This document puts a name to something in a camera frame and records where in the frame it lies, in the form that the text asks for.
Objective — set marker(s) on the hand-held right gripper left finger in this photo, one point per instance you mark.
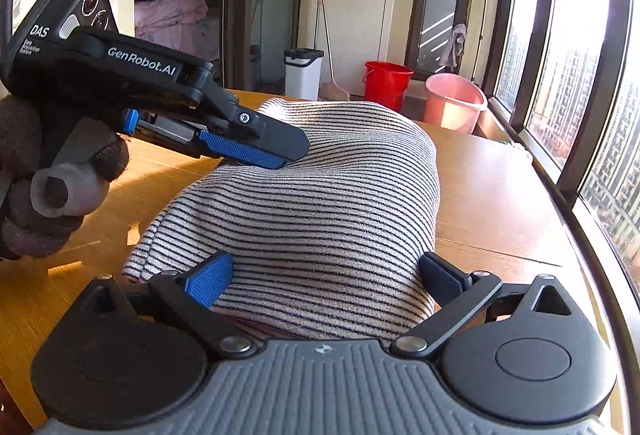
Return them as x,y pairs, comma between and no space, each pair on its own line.
210,282

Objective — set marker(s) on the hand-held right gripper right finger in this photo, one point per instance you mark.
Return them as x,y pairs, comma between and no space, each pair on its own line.
442,281

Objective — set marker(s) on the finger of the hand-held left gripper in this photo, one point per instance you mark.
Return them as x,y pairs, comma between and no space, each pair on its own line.
250,145

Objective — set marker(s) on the striped knit garment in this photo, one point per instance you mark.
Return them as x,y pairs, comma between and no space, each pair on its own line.
325,195

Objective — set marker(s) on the person's left hand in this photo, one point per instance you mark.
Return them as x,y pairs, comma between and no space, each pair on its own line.
20,135

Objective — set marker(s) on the white bin with black lid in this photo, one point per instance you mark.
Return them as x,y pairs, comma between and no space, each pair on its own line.
302,77

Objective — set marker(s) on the pink bedding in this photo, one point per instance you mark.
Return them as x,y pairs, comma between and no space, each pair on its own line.
170,20

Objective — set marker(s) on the red plastic bucket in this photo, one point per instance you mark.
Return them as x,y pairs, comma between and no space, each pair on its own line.
387,85

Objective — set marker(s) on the pink plastic basin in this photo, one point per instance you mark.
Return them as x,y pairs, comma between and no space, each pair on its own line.
452,107

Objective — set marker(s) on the apartment buildings outside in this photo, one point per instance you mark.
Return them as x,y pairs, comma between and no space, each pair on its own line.
565,90

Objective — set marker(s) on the grey hanging rag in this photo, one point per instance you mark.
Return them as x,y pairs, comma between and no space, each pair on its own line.
456,45

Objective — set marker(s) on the dark framed glass door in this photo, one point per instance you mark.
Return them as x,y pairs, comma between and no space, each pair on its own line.
440,10

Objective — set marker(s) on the long grey pole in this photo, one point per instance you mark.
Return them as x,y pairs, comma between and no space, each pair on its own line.
482,15

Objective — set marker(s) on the black window frame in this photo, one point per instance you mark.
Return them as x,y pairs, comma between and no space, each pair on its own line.
615,40

